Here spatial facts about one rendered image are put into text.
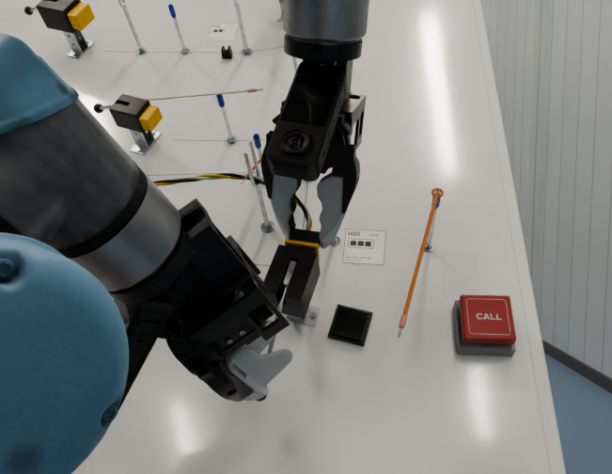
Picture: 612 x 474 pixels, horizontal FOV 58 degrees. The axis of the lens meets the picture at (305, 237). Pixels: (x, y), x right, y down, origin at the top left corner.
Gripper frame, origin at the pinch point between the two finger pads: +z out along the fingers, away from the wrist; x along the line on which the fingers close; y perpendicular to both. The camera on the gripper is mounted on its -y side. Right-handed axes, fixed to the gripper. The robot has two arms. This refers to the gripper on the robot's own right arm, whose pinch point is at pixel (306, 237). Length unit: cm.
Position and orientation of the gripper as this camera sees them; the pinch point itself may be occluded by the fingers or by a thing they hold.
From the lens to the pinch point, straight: 58.5
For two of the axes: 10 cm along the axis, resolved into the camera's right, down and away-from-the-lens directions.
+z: -0.5, 8.5, 5.2
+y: 3.1, -4.9, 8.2
